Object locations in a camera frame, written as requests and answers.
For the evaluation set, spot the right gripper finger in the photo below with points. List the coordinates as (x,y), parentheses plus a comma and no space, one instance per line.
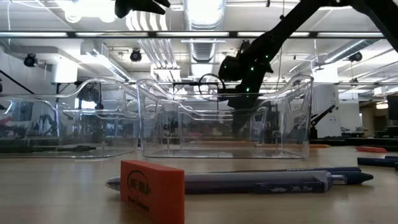
(240,119)

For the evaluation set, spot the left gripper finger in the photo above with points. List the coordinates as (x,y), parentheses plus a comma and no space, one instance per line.
(149,9)
(158,3)

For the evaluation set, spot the clear plastic bin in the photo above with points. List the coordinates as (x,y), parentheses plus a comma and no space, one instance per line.
(93,109)
(298,124)
(202,124)
(31,124)

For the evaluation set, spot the red-orange eraser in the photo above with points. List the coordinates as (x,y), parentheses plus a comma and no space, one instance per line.
(371,149)

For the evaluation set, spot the dark blue pen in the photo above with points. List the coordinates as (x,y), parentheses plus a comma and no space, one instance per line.
(354,177)
(376,161)

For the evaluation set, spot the black retractable pen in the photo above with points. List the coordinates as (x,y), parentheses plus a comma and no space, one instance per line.
(79,148)

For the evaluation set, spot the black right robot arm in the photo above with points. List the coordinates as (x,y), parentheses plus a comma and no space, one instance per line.
(295,21)

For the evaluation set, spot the long ceiling light bar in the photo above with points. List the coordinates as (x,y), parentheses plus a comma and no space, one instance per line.
(192,34)

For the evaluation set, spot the black ceiling spotlight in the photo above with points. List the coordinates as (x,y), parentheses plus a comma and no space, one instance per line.
(30,60)
(355,56)
(136,56)

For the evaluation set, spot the grey translucent retractable pen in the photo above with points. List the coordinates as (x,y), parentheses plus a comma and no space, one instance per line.
(233,182)

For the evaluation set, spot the black slim pen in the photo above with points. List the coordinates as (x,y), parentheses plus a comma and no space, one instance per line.
(311,169)

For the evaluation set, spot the orange eraser black print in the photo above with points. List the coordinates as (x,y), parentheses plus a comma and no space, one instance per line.
(152,193)

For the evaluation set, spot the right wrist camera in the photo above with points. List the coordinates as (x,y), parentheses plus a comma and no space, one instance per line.
(228,96)

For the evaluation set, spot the silver ventilation duct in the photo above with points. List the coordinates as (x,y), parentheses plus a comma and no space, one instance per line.
(202,51)

